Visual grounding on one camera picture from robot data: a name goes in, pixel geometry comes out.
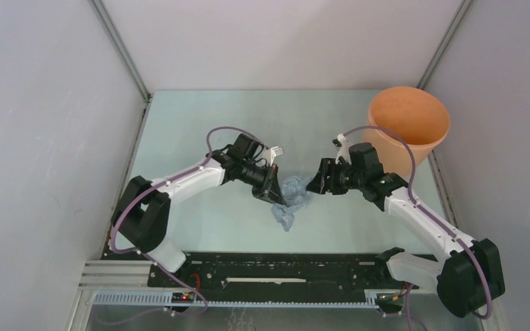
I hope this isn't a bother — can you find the left circuit board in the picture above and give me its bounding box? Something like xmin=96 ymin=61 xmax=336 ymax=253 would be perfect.
xmin=170 ymin=292 xmax=195 ymax=303

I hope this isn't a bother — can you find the blue plastic trash bag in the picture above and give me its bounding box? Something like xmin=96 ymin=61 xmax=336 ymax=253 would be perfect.
xmin=271 ymin=175 xmax=313 ymax=232

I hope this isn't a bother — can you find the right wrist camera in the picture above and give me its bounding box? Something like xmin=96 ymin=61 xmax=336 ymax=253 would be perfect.
xmin=333 ymin=134 xmax=351 ymax=164

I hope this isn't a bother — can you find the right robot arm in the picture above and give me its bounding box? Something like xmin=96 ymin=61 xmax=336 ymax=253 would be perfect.
xmin=306 ymin=137 xmax=506 ymax=317

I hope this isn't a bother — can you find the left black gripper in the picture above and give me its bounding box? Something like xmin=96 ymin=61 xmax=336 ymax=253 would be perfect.
xmin=238 ymin=161 xmax=285 ymax=208

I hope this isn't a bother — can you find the right circuit board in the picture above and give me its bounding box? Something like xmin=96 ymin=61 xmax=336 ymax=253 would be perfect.
xmin=375 ymin=293 xmax=406 ymax=305

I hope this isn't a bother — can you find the left aluminium frame post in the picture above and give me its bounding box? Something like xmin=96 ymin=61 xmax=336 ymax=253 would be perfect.
xmin=87 ymin=0 xmax=154 ymax=102

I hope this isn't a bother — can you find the circuit board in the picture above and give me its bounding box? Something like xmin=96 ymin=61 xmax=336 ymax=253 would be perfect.
xmin=170 ymin=292 xmax=195 ymax=303
xmin=375 ymin=293 xmax=406 ymax=305

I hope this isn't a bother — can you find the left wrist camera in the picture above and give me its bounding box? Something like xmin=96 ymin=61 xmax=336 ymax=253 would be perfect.
xmin=261 ymin=146 xmax=284 ymax=166

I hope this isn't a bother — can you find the aluminium frame post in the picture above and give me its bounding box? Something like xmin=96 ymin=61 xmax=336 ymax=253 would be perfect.
xmin=416 ymin=0 xmax=475 ymax=90
xmin=87 ymin=0 xmax=154 ymax=102

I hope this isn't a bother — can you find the right aluminium frame post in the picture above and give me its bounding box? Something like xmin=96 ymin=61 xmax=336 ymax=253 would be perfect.
xmin=416 ymin=0 xmax=475 ymax=90

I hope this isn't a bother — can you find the orange trash bin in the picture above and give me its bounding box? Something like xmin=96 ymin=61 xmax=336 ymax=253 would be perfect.
xmin=362 ymin=86 xmax=451 ymax=177

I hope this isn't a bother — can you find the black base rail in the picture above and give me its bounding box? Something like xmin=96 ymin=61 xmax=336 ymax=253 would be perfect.
xmin=146 ymin=250 xmax=440 ymax=303

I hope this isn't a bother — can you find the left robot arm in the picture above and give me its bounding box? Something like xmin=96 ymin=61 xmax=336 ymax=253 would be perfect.
xmin=108 ymin=133 xmax=285 ymax=287

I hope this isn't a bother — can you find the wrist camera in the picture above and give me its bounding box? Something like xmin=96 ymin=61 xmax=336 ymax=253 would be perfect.
xmin=333 ymin=134 xmax=351 ymax=164
xmin=261 ymin=146 xmax=284 ymax=166

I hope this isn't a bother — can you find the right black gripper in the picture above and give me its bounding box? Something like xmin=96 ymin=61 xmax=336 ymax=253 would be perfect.
xmin=306 ymin=158 xmax=364 ymax=196

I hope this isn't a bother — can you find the white slotted cable duct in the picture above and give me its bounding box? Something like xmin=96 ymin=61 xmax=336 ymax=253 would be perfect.
xmin=92 ymin=290 xmax=379 ymax=309

